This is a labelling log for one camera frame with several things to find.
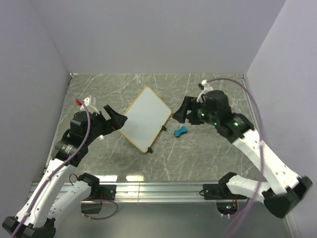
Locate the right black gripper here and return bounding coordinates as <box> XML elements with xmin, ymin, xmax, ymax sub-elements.
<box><xmin>172</xmin><ymin>95</ymin><xmax>219</xmax><ymax>125</ymax></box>

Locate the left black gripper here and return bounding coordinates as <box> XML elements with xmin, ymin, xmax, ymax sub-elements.
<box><xmin>85</xmin><ymin>104</ymin><xmax>127</xmax><ymax>144</ymax></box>

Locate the blue whiteboard eraser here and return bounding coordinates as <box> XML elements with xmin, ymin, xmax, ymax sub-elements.
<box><xmin>174</xmin><ymin>126</ymin><xmax>188</xmax><ymax>137</ymax></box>

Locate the yellow framed whiteboard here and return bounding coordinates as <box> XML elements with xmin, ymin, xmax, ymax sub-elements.
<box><xmin>119</xmin><ymin>86</ymin><xmax>172</xmax><ymax>153</ymax></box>

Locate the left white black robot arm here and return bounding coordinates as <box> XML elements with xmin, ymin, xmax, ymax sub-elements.
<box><xmin>2</xmin><ymin>105</ymin><xmax>127</xmax><ymax>238</ymax></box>

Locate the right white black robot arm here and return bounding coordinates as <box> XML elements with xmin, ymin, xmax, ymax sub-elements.
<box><xmin>172</xmin><ymin>90</ymin><xmax>313</xmax><ymax>218</ymax></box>

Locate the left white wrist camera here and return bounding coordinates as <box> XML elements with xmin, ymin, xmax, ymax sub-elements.
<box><xmin>75</xmin><ymin>96</ymin><xmax>101</xmax><ymax>114</ymax></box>

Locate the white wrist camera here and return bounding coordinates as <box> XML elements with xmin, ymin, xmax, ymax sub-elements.
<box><xmin>197</xmin><ymin>80</ymin><xmax>213</xmax><ymax>103</ymax></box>
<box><xmin>75</xmin><ymin>96</ymin><xmax>101</xmax><ymax>114</ymax></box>

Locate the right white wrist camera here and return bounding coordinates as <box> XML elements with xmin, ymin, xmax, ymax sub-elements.
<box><xmin>197</xmin><ymin>80</ymin><xmax>213</xmax><ymax>103</ymax></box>

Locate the aluminium right side rail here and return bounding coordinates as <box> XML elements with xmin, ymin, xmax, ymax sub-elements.
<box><xmin>238</xmin><ymin>74</ymin><xmax>259</xmax><ymax>129</ymax></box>

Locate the aluminium rail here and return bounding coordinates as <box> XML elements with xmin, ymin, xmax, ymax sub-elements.
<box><xmin>29</xmin><ymin>181</ymin><xmax>273</xmax><ymax>204</ymax></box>
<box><xmin>238</xmin><ymin>74</ymin><xmax>259</xmax><ymax>129</ymax></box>

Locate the aluminium front rail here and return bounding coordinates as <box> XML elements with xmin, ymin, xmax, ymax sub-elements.
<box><xmin>29</xmin><ymin>181</ymin><xmax>273</xmax><ymax>204</ymax></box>

